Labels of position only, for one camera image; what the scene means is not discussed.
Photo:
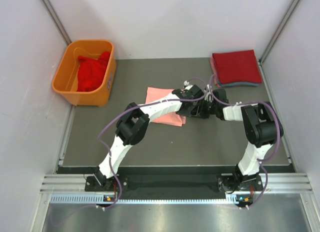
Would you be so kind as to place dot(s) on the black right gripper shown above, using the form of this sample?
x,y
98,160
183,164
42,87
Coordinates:
x,y
200,113

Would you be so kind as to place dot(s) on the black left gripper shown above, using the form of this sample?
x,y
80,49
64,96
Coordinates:
x,y
186,113

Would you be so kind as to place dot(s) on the pink t shirt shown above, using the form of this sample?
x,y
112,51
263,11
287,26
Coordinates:
x,y
172,118
213,72

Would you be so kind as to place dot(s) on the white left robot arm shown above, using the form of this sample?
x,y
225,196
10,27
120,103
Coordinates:
x,y
132,124

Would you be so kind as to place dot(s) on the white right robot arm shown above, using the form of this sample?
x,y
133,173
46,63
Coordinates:
x,y
261,126

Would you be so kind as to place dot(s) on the blue folded t shirt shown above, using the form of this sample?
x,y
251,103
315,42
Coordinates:
x,y
235,83

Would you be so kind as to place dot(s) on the pink folded t shirt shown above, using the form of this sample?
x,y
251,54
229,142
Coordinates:
x,y
213,72

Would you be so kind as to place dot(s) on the red crumpled t shirt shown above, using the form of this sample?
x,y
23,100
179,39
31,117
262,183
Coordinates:
x,y
91,72

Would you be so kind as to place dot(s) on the orange plastic bin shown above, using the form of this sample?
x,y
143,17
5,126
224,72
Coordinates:
x,y
65,81

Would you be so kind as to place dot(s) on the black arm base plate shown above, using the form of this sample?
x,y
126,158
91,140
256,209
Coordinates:
x,y
170,182

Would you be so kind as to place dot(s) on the grey slotted cable duct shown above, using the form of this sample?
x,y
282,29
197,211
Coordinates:
x,y
108,199

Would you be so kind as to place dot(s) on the aluminium frame rail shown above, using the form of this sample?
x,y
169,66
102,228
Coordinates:
x,y
276,183

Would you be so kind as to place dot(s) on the right aluminium corner post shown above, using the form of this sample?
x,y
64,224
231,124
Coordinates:
x,y
279,30

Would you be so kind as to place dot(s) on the aluminium corner post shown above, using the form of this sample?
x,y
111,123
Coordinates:
x,y
56,20
279,30

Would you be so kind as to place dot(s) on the left aluminium corner post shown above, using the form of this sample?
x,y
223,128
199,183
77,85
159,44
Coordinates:
x,y
56,20

